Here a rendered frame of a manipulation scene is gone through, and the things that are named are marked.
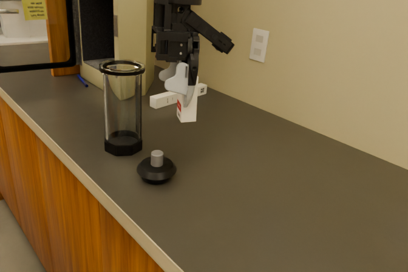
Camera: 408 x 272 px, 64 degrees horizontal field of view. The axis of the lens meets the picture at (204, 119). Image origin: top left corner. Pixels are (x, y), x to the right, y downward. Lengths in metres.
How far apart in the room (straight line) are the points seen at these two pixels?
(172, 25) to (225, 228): 0.40
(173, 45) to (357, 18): 0.62
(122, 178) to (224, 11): 0.82
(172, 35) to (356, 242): 0.52
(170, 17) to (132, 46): 0.58
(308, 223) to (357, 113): 0.48
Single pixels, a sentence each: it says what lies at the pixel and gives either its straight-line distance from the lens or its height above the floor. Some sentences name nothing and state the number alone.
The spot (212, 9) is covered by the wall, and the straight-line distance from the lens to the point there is 1.41.
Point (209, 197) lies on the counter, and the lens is 0.73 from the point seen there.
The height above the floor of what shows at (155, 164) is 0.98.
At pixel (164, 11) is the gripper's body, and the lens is 0.63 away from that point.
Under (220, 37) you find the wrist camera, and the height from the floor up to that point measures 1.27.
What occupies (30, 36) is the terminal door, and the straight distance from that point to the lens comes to 1.39.
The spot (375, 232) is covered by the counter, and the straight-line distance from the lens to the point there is 0.77.
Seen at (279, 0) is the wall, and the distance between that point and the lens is 1.20.
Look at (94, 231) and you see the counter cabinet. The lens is 0.98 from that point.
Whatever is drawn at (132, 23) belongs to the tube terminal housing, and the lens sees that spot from 1.18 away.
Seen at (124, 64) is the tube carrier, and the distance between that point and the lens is 0.86.
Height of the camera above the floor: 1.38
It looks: 24 degrees down
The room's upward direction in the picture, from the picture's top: 5 degrees clockwise
